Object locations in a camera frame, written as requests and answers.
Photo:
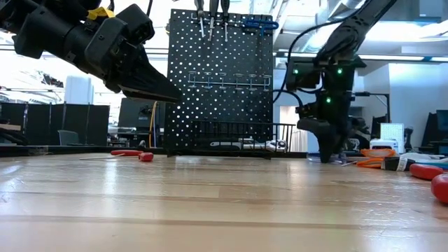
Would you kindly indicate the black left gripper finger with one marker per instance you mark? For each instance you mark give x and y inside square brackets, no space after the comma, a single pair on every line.
[140,75]
[154,96]

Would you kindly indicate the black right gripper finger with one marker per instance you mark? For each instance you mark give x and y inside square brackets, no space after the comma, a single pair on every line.
[327,143]
[343,143]

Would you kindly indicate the blue screwdriver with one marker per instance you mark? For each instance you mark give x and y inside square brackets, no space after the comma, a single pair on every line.
[342,157]

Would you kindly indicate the black screwdriver with long shaft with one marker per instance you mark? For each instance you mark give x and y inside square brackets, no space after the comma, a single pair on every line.
[200,8]

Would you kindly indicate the large black screwdriver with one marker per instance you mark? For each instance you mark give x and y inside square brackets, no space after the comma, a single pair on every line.
[213,8]

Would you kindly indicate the small black screwdriver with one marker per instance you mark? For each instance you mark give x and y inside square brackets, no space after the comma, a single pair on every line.
[225,8]

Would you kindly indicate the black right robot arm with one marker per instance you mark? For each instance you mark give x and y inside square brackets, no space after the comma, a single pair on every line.
[350,31]

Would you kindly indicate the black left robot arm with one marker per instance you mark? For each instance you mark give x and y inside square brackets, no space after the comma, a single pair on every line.
[35,31]

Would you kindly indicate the wooden board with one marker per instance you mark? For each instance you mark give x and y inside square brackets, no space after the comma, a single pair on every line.
[8,127]

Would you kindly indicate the yellow tape tag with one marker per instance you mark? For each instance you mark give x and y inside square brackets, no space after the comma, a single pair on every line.
[99,13]

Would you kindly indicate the white printer box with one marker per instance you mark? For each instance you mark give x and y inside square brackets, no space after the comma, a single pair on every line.
[383,145]

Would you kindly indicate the white column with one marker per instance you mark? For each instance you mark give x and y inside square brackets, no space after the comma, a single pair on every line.
[78,91]

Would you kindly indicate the silver ratchet wrench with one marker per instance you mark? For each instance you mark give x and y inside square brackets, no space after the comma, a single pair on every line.
[278,144]

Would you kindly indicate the small white pegboard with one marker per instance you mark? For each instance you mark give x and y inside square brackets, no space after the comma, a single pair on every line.
[392,131]

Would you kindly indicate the ceiling light strip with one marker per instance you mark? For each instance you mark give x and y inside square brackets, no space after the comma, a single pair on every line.
[280,55]
[392,57]

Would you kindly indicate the black metal pegboard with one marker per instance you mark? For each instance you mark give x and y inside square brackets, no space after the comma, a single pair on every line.
[217,115]

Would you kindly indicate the black partition panels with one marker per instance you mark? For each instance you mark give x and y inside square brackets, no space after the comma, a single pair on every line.
[87,122]

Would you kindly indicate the white work glove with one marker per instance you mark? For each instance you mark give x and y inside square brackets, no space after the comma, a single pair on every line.
[420,155]

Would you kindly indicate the grey chair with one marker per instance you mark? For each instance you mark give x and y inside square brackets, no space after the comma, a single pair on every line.
[68,137]

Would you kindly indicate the black monitor group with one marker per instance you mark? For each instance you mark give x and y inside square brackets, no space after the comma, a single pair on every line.
[437,133]

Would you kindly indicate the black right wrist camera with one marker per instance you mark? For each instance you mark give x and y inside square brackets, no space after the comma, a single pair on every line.
[304,78]

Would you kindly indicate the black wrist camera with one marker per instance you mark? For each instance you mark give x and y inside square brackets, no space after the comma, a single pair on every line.
[304,78]
[136,24]

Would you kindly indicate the black stand frame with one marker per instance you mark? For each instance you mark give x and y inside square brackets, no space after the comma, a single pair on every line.
[371,94]

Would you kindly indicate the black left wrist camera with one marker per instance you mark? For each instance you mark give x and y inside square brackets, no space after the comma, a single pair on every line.
[136,24]

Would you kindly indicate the black aluminium rig frame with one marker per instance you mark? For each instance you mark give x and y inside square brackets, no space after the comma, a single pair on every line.
[70,150]

